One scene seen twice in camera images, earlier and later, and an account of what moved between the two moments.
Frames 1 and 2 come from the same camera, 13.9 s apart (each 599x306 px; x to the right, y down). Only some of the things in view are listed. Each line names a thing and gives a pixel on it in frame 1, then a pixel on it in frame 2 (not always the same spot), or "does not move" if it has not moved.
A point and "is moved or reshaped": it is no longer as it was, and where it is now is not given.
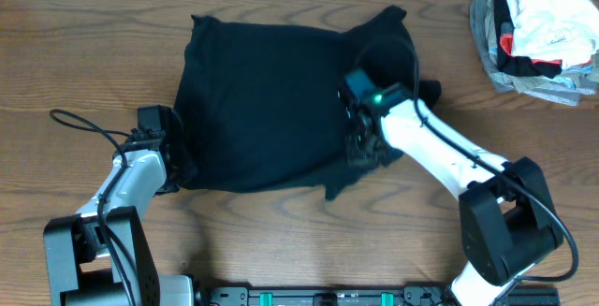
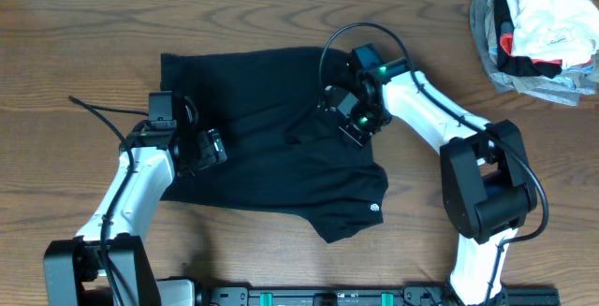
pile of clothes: (537, 36) does not move
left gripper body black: (176, 180) -> (201, 153)
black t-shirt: (259, 106) is moved or reshaped
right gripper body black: (359, 149) -> (362, 123)
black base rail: (368, 296) does not move
